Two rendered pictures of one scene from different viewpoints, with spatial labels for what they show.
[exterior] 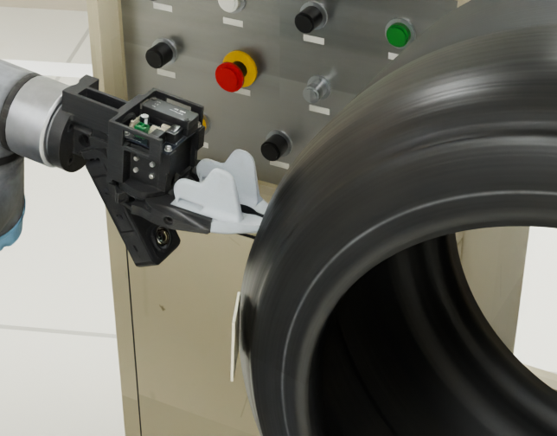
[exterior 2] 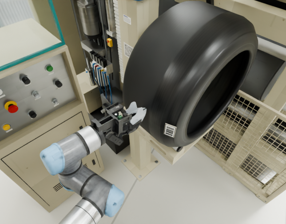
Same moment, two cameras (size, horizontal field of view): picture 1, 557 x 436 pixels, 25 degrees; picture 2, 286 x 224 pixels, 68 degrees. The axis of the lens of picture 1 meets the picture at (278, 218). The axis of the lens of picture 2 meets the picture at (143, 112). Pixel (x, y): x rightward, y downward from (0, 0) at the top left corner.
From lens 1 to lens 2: 88 cm
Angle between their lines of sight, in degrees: 54
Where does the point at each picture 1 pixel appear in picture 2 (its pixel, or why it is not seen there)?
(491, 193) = (223, 62)
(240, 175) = (133, 107)
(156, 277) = (21, 164)
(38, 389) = not seen: outside the picture
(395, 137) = (203, 66)
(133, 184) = (124, 129)
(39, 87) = (86, 134)
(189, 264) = (29, 154)
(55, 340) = not seen: outside the picture
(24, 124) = (94, 144)
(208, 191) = (138, 114)
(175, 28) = not seen: outside the picture
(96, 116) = (109, 124)
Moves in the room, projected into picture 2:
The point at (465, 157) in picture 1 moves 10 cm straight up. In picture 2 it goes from (220, 59) to (230, 28)
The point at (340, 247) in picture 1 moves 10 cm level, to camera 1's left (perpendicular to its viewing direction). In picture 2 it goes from (198, 94) to (192, 117)
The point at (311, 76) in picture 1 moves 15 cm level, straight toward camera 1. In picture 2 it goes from (31, 93) to (57, 101)
